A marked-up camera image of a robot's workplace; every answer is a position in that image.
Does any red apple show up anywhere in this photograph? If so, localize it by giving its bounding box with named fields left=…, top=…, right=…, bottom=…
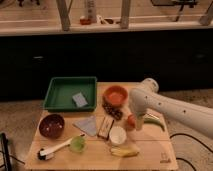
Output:
left=127, top=114, right=135, bottom=127

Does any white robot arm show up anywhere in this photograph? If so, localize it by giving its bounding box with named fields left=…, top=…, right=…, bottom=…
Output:
left=129, top=78, right=213, bottom=139

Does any orange bowl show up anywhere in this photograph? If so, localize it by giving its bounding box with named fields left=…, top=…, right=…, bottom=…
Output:
left=103, top=85, right=128, bottom=107

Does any dark purple bowl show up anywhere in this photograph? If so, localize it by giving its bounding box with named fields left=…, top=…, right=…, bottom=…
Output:
left=39, top=114, right=65, bottom=139

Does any white cup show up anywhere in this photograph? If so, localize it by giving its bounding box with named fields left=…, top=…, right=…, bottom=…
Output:
left=109, top=126, right=127, bottom=146

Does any dark grape bunch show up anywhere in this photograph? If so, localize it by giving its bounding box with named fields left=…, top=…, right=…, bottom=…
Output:
left=102, top=102, right=123, bottom=120

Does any brown chocolate bar box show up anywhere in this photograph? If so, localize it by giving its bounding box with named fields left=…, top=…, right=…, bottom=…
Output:
left=98, top=116, right=114, bottom=139

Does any yellow banana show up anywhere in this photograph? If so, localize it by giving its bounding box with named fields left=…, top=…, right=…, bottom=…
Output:
left=110, top=147, right=139, bottom=157

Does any grey blue cloth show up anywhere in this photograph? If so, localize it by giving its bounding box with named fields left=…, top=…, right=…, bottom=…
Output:
left=73, top=116, right=97, bottom=136

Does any blue sponge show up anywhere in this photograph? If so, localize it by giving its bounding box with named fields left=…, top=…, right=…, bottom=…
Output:
left=72, top=93, right=88, bottom=107

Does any green plastic cup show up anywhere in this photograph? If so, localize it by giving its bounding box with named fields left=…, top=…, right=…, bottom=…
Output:
left=70, top=136, right=85, bottom=153

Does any green plastic tray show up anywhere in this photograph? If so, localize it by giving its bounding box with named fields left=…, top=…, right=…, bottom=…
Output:
left=43, top=76, right=97, bottom=112

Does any red object on shelf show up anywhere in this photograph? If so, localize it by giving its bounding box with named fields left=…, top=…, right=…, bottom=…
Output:
left=79, top=18, right=92, bottom=25

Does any white bottle on shelf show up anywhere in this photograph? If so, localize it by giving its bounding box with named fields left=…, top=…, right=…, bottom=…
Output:
left=84, top=0, right=97, bottom=23

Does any black stand at left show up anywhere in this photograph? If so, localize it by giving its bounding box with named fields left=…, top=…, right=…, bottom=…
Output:
left=0, top=133, right=12, bottom=171

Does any black cable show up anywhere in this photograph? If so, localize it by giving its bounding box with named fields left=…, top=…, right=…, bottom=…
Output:
left=169, top=132, right=213, bottom=171

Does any white handled brush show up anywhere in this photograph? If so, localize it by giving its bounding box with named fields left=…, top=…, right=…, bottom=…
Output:
left=37, top=137, right=74, bottom=160

